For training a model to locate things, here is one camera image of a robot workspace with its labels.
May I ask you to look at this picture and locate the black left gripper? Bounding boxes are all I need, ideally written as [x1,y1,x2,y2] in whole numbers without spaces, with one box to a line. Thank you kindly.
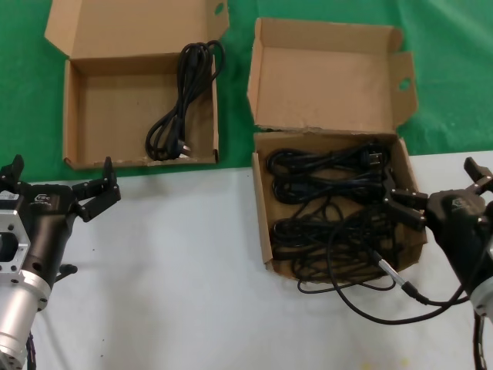
[0,153,122,288]

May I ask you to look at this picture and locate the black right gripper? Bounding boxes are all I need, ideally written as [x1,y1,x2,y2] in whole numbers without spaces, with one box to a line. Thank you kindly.
[381,156,493,297]

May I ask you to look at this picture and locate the black power cord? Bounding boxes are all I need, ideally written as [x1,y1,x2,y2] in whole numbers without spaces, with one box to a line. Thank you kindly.
[144,39,226,163]
[265,141,391,183]
[271,171,390,207]
[271,206,405,294]

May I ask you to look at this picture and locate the cardboard box with intact lid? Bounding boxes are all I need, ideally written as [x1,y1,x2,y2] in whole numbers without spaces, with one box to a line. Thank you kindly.
[44,0,231,170]

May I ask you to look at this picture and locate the cardboard box with torn lid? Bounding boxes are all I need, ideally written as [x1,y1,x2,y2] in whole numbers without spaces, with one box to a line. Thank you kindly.
[246,17,429,285]

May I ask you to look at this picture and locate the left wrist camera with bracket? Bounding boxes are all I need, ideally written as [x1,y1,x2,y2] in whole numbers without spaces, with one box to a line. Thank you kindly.
[0,207,32,288]

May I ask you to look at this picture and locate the black left wrist cable plug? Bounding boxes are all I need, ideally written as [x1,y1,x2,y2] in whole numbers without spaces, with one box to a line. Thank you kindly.
[53,264,79,284]

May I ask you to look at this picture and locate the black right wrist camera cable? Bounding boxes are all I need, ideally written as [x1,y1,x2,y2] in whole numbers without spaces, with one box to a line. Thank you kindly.
[329,210,473,325]

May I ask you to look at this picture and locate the black coiled power cord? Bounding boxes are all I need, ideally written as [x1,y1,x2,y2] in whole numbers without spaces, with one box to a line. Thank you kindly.
[271,206,405,294]
[271,171,390,207]
[265,141,391,183]

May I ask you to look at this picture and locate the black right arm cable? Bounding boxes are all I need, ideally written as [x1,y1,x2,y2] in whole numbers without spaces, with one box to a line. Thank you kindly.
[471,314,493,370]

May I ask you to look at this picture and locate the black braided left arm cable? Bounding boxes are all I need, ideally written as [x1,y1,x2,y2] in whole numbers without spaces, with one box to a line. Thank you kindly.
[22,329,39,370]

